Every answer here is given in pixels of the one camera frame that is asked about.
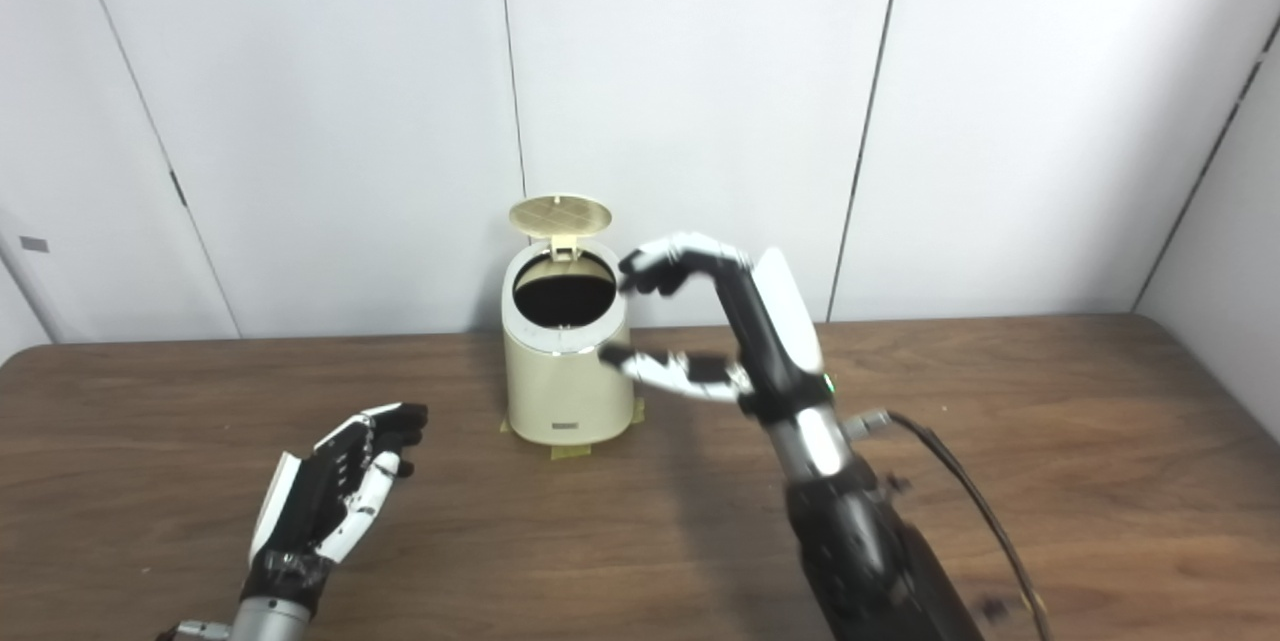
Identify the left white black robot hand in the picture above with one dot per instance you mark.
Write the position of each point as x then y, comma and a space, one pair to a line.
305, 506

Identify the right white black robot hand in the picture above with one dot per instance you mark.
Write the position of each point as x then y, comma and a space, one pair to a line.
770, 331

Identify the cream-colored bin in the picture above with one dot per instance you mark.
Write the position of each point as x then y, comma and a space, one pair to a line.
565, 386

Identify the cream round bin lid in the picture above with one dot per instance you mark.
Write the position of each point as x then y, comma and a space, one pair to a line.
560, 211

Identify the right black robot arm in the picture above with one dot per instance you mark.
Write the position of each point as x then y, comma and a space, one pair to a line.
860, 541

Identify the wide yellow tape piece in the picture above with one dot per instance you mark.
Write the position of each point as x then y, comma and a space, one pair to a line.
571, 451

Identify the black wall panel clip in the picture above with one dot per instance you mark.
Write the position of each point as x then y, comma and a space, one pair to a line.
178, 188

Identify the small grey wall label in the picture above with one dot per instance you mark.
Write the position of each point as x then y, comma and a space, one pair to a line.
34, 244

